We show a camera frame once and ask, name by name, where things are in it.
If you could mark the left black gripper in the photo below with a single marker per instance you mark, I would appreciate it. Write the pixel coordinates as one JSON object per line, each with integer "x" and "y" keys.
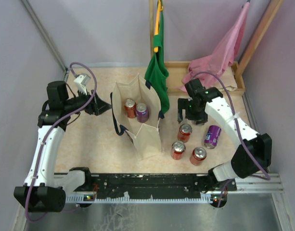
{"x": 97, "y": 106}

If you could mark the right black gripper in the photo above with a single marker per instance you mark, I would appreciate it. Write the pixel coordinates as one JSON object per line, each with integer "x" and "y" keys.
{"x": 182, "y": 105}

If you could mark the red soda can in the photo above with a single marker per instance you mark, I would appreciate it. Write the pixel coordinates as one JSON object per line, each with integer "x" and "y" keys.
{"x": 199, "y": 154}
{"x": 177, "y": 150}
{"x": 130, "y": 107}
{"x": 184, "y": 133}

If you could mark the cream canvas tote bag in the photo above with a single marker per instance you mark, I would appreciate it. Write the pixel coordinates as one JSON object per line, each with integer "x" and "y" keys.
{"x": 144, "y": 136}

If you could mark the purple soda can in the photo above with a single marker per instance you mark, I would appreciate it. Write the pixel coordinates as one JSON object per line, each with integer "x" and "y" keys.
{"x": 212, "y": 137}
{"x": 142, "y": 113}

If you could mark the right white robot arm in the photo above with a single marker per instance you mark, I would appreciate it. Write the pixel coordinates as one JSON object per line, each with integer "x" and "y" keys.
{"x": 253, "y": 150}

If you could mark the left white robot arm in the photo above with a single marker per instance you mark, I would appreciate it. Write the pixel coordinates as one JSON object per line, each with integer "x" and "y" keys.
{"x": 41, "y": 192}

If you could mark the wooden tray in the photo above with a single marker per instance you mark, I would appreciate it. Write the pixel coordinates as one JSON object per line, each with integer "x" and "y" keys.
{"x": 178, "y": 70}

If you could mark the green hanging shirt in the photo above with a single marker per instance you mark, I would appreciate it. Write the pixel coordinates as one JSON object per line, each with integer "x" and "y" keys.
{"x": 157, "y": 72}

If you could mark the pink hanging cloth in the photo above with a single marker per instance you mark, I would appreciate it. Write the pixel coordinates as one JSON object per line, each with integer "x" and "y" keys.
{"x": 223, "y": 55}

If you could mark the beige folded cloth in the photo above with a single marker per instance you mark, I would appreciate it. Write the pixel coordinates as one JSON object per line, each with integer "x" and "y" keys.
{"x": 228, "y": 80}

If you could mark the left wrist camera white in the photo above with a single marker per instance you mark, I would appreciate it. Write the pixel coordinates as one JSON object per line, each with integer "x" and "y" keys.
{"x": 81, "y": 82}

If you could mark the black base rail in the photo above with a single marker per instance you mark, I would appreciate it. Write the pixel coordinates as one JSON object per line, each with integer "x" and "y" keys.
{"x": 110, "y": 188}

